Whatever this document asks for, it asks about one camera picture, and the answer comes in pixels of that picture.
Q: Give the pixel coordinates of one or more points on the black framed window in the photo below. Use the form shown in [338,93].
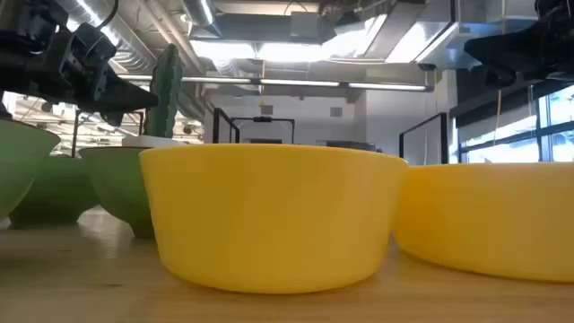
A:
[507,154]

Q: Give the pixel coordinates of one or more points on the green floral mini bowl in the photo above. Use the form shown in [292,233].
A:
[22,170]
[58,193]
[119,188]

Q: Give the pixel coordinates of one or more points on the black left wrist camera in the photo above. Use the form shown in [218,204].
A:
[95,41]

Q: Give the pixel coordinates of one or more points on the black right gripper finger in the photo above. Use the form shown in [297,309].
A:
[511,47]
[501,78]

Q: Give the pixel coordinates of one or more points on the grey wall vent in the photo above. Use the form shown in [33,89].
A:
[266,110]
[336,111]

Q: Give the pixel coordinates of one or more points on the silver spiral air duct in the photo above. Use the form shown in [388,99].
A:
[199,11]

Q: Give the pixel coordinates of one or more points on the grey ceiling box unit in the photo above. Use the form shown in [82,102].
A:
[305,24]

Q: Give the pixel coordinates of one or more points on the yellow mini bowl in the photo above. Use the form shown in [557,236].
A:
[493,220]
[273,215]

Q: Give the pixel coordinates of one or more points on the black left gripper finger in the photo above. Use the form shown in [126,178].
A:
[112,118]
[119,96]

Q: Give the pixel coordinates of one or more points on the long ceiling light strip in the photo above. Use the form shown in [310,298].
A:
[296,83]

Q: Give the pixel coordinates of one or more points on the black dome security camera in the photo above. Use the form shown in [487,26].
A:
[427,67]

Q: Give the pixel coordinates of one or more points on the green cactus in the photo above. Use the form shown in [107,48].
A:
[165,89]

